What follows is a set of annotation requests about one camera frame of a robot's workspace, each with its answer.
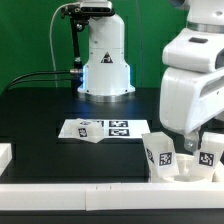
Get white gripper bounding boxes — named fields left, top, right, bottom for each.
left=160, top=28, right=224, bottom=153

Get white round stool seat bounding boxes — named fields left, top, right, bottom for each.
left=149, top=153, right=224, bottom=183

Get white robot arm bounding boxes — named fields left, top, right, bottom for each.
left=78, top=0, right=224, bottom=152

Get white marker sheet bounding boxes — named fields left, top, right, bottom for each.
left=58, top=119, right=150, bottom=139

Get white front fence bar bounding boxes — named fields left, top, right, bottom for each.
left=0, top=183, right=224, bottom=211

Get white fence bar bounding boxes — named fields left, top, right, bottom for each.
left=0, top=143, right=12, bottom=176
left=0, top=183, right=224, bottom=211

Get white left fence bar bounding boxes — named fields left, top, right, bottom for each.
left=0, top=143, right=12, bottom=176

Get black cable upper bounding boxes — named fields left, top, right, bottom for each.
left=2, top=69, right=84, bottom=95

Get black cable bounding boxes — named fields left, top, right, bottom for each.
left=6, top=77, right=83, bottom=92
left=2, top=69, right=84, bottom=95

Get grey depth camera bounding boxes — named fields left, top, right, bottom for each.
left=80, top=0, right=114, bottom=17

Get black camera stand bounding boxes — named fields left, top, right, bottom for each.
left=61, top=4, right=90, bottom=94

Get white cable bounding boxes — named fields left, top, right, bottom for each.
left=49, top=3, right=80, bottom=89

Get black cable lower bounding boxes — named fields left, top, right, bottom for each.
left=6, top=77, right=83, bottom=92

